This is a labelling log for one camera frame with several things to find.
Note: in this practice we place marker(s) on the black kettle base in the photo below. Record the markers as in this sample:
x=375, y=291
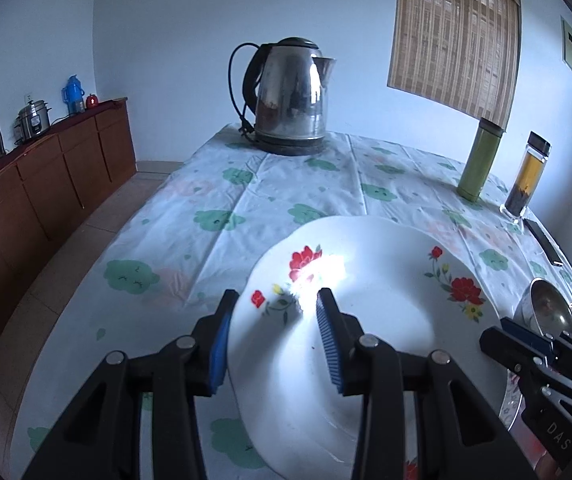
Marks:
x=288, y=145

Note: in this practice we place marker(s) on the small red ornament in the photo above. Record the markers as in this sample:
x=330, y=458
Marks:
x=92, y=100

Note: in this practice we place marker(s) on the brown wooden sideboard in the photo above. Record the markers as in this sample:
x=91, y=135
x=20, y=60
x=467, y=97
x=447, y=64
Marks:
x=41, y=200

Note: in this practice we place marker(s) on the steel electric kettle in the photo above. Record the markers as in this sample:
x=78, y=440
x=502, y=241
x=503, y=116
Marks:
x=291, y=90

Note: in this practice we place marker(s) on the glass tea bottle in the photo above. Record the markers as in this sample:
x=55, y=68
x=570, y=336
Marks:
x=525, y=175

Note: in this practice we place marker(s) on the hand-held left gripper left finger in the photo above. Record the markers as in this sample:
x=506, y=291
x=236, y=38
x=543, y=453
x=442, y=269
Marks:
x=221, y=345

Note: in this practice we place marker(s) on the black smartphone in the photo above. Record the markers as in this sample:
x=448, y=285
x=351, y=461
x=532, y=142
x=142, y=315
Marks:
x=543, y=242

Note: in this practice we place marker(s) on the blue water bottle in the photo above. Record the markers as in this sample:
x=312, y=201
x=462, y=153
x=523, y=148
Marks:
x=73, y=95

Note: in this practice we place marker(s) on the red flower plate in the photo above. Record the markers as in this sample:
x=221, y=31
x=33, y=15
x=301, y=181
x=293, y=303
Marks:
x=391, y=285

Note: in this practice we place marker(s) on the silver rice cooker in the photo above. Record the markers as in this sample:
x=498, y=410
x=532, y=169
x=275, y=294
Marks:
x=33, y=121

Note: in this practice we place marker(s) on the bamboo window blind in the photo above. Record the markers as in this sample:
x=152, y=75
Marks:
x=456, y=35

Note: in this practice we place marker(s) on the green thermos flask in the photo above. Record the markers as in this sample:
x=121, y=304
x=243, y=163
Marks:
x=481, y=160

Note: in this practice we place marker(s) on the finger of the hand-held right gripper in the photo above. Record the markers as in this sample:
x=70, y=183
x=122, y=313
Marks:
x=501, y=345
x=526, y=332

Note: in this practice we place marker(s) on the pink flower plate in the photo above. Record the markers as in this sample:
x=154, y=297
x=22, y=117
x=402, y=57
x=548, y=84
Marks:
x=510, y=395

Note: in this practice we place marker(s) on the stainless steel bowl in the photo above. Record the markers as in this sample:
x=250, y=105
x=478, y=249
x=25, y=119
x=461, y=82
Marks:
x=546, y=305

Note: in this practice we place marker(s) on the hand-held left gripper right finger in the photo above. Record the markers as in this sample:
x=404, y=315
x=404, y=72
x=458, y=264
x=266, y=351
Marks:
x=328, y=345

